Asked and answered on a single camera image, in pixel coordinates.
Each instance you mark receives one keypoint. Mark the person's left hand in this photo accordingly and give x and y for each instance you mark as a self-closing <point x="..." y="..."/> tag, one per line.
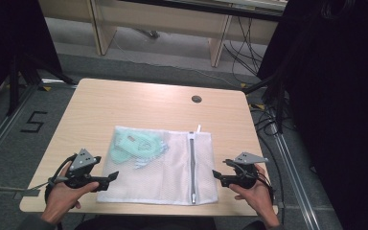
<point x="62" y="201"/>

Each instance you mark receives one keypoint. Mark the black curtain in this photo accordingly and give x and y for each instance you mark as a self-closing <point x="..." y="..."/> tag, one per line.
<point x="9" y="35"/>
<point x="338" y="105"/>

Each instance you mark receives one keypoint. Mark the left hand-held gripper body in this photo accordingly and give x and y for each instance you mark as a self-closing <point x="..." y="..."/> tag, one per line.
<point x="80" y="174"/>

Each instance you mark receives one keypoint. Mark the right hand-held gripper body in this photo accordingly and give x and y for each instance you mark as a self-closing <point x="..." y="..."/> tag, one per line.
<point x="245" y="177"/>

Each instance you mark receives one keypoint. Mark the metal floor rail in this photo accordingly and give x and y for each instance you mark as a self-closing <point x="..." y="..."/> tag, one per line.
<point x="295" y="179"/>
<point x="3" y="131"/>

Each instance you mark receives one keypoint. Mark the white mesh laundry bag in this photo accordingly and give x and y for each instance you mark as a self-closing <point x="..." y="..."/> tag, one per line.
<point x="169" y="179"/>

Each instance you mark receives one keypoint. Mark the person's right hand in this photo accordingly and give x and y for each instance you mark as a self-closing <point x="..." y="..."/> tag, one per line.
<point x="258" y="199"/>

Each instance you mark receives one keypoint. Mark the light wooden desk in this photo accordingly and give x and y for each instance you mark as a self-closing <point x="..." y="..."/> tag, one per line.
<point x="159" y="22"/>

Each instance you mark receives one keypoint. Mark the black tripod stand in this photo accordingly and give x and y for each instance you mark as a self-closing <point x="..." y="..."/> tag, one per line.
<point x="28" y="72"/>
<point x="278" y="96"/>

